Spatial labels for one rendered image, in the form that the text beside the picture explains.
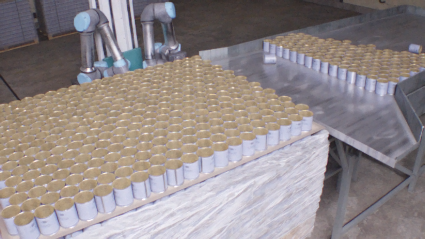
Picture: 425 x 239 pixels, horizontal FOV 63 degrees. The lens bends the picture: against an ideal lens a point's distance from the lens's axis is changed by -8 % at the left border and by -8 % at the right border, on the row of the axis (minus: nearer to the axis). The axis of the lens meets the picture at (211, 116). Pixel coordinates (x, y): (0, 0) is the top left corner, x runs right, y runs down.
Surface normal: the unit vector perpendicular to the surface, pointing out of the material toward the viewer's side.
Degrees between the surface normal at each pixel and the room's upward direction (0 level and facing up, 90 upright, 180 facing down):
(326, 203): 0
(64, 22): 90
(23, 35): 92
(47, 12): 91
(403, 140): 0
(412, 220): 0
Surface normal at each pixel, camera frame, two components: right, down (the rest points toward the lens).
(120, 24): 0.69, 0.31
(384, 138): -0.06, -0.88
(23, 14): 0.52, 0.37
